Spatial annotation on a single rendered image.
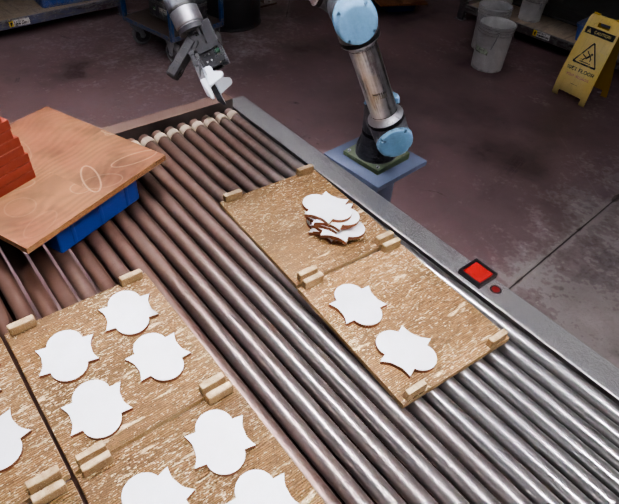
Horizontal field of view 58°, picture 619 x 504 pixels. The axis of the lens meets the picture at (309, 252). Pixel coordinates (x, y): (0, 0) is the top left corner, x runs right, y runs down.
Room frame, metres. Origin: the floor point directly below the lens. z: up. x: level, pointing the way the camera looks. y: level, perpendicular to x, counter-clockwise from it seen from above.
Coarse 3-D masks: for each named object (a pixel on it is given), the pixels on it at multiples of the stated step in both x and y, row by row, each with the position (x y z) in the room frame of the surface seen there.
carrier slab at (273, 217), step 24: (264, 192) 1.40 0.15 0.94; (288, 192) 1.41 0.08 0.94; (312, 192) 1.42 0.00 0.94; (336, 192) 1.43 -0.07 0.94; (240, 216) 1.27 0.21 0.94; (264, 216) 1.28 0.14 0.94; (288, 216) 1.29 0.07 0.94; (360, 216) 1.32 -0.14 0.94; (264, 240) 1.18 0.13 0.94; (288, 240) 1.19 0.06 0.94; (312, 240) 1.20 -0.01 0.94; (360, 240) 1.21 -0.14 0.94; (288, 264) 1.09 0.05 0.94; (312, 264) 1.10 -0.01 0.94; (336, 264) 1.11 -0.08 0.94
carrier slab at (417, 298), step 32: (384, 256) 1.15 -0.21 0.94; (320, 288) 1.01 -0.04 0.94; (384, 288) 1.03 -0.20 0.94; (416, 288) 1.04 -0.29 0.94; (448, 288) 1.05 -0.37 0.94; (384, 320) 0.92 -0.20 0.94; (416, 320) 0.93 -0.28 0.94; (448, 320) 0.94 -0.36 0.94; (480, 320) 0.95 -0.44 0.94; (352, 352) 0.82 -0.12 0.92; (448, 352) 0.84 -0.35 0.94; (480, 352) 0.84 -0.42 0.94; (384, 384) 0.73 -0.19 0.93
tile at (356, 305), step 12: (348, 288) 1.01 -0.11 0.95; (360, 288) 1.01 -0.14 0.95; (336, 300) 0.96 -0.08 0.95; (348, 300) 0.97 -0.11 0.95; (360, 300) 0.97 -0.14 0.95; (372, 300) 0.97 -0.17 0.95; (348, 312) 0.93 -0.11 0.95; (360, 312) 0.93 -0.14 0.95; (372, 312) 0.93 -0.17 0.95; (348, 324) 0.89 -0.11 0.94; (360, 324) 0.89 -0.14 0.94; (372, 324) 0.89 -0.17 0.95
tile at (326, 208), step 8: (304, 200) 1.28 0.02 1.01; (312, 200) 1.29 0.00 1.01; (320, 200) 1.29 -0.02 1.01; (328, 200) 1.29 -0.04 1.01; (336, 200) 1.30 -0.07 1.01; (344, 200) 1.30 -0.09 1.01; (304, 208) 1.26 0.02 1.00; (312, 208) 1.25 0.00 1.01; (320, 208) 1.25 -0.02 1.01; (328, 208) 1.26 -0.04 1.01; (336, 208) 1.26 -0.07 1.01; (344, 208) 1.26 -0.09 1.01; (312, 216) 1.22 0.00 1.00; (320, 216) 1.22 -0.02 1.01; (328, 216) 1.22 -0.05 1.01; (336, 216) 1.22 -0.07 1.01; (344, 216) 1.23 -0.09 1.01; (328, 224) 1.19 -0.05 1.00
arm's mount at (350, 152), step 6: (348, 150) 1.75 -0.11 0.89; (354, 150) 1.76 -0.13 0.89; (348, 156) 1.74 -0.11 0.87; (354, 156) 1.72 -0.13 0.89; (396, 156) 1.73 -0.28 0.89; (402, 156) 1.74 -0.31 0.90; (408, 156) 1.76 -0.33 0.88; (360, 162) 1.70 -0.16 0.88; (366, 162) 1.69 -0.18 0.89; (390, 162) 1.70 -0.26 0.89; (396, 162) 1.71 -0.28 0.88; (366, 168) 1.68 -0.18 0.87; (372, 168) 1.66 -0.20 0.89; (378, 168) 1.66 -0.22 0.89; (384, 168) 1.66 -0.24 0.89; (378, 174) 1.64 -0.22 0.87
